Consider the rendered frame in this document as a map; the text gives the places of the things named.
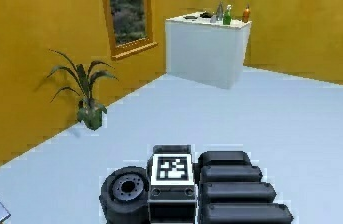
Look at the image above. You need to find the green house plant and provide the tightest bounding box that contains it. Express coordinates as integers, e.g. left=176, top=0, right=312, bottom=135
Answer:
left=46, top=49, right=119, bottom=131

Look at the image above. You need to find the wooden framed window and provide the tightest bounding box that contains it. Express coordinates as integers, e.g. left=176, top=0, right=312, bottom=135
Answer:
left=102, top=0, right=159, bottom=61

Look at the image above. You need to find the green spray bottle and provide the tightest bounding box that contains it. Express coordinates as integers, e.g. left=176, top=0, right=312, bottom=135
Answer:
left=222, top=4, right=233, bottom=26

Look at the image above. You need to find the clear glass bottle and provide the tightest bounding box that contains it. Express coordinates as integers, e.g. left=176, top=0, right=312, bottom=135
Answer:
left=215, top=1, right=225, bottom=22

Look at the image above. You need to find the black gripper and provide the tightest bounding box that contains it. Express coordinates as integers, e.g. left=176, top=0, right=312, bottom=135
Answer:
left=99, top=165, right=151, bottom=224

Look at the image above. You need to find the white counter cabinet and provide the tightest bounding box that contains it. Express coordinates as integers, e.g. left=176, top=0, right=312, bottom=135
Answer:
left=164, top=11, right=253, bottom=90

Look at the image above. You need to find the orange bottle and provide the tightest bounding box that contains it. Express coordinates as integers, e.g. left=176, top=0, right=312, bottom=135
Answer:
left=242, top=3, right=251, bottom=24

